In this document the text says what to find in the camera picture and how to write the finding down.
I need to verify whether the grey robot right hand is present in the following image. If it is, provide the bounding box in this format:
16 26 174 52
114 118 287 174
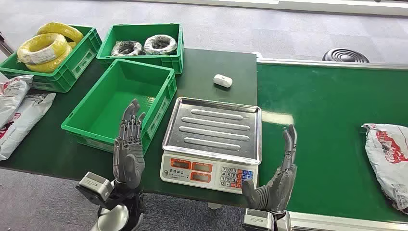
242 124 298 214

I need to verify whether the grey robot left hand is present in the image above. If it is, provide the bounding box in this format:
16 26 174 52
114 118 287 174
112 98 147 190

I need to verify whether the white red-printed poly mailer package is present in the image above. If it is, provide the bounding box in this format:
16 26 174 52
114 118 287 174
361 123 408 215

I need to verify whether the green conveyor belt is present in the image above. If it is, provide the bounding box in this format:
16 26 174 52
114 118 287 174
256 58 408 231

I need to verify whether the empty green plastic crate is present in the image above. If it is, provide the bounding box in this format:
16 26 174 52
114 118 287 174
61 58 178 154

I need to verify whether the electronic scale with steel tray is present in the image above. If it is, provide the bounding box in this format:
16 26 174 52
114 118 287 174
159 97 263 195

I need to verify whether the green crate with label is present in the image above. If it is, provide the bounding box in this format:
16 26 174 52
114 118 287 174
0 24 102 93

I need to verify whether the white poly mailer bag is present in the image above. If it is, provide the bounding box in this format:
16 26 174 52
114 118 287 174
0 75 35 128
0 92 57 161

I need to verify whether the small white plastic device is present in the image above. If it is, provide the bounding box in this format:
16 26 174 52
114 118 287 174
213 74 233 89

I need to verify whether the dark green table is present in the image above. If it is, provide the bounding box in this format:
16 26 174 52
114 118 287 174
0 48 259 209

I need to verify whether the black ribbed round disc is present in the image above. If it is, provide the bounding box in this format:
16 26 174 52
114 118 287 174
322 48 370 63

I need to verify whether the grey metal stand leg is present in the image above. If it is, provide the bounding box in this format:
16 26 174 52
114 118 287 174
0 31 15 57

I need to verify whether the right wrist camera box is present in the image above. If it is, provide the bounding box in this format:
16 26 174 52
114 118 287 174
242 208 275 231

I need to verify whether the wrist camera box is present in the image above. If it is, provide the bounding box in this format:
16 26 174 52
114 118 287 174
75 171 115 209
242 208 275 231

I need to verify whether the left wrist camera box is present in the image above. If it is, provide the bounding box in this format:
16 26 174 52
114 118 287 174
75 171 115 209

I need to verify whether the black wire coil in plastic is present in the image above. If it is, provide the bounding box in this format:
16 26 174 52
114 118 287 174
110 40 144 57
143 34 178 56

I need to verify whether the yellow wire coil with label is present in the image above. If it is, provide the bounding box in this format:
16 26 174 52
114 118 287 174
16 33 68 65

